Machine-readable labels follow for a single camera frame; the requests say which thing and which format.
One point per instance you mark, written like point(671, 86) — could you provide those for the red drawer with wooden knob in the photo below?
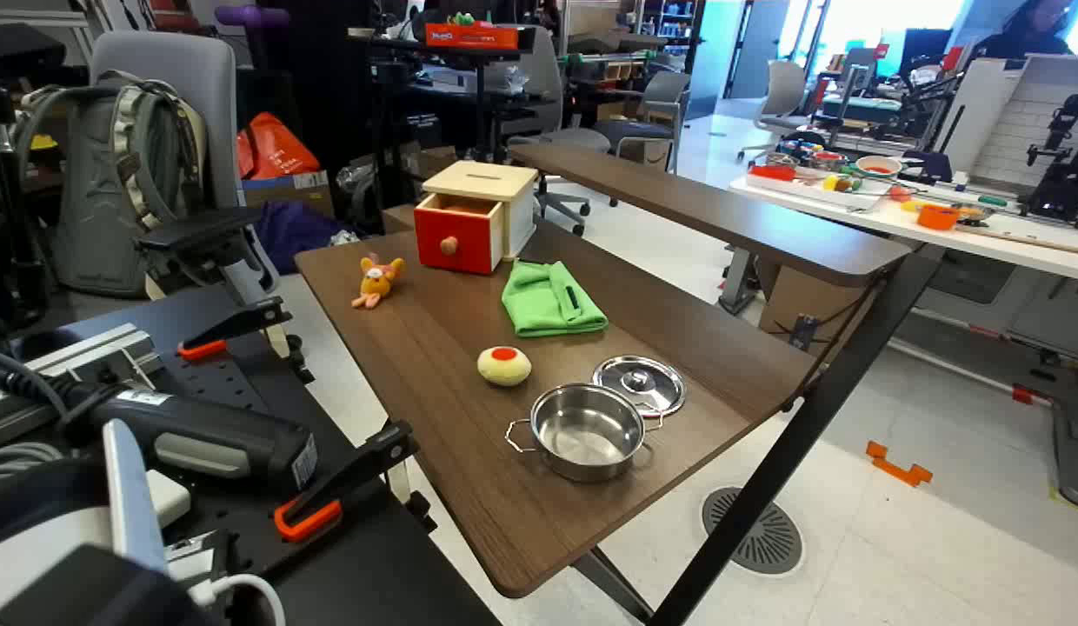
point(482, 239)

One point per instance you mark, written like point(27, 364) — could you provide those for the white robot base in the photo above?
point(40, 569)

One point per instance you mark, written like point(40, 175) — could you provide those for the green folded cloth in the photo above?
point(545, 300)

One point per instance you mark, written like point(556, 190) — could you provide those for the yellow round toy red dot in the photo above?
point(505, 366)

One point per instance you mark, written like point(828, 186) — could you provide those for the steel pot lid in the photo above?
point(642, 386)

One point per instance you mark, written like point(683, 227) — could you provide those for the orange plush toy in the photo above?
point(376, 284)

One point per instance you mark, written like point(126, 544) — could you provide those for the raised brown desk shelf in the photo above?
point(701, 202)

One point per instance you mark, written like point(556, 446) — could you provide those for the grey swivel chair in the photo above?
point(552, 82)

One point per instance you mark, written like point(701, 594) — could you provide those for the grey mesh chair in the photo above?
point(666, 99)

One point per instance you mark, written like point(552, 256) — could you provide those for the dark blue bag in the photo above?
point(298, 227)

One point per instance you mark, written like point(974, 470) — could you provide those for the cardboard box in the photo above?
point(812, 305)

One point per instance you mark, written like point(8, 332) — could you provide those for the red flat item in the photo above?
point(775, 170)

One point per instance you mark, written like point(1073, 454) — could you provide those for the red orange tray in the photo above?
point(470, 37)

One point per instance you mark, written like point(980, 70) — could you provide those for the round floor drain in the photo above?
point(753, 534)

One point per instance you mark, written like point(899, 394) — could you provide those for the orange bag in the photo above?
point(274, 150)

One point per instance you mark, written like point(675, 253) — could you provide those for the black grey handheld device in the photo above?
point(214, 435)

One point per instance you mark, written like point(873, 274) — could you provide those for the orange floor marker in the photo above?
point(899, 470)

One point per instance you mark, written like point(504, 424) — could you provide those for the orange cup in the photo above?
point(936, 216)

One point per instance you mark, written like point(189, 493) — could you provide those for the grey high-back office chair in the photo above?
point(180, 65)

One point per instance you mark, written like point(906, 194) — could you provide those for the grey camouflage backpack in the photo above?
point(99, 196)

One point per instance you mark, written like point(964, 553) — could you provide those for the white work table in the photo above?
point(1026, 247)

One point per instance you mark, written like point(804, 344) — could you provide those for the white slatted board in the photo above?
point(1026, 116)

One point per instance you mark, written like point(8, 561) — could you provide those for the black stand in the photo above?
point(1067, 161)

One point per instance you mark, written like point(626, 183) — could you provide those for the seated person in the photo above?
point(1032, 28)

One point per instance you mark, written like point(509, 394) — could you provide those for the black desk leg frame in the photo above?
point(796, 439)

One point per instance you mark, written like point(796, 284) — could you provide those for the aluminium rail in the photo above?
point(90, 348)

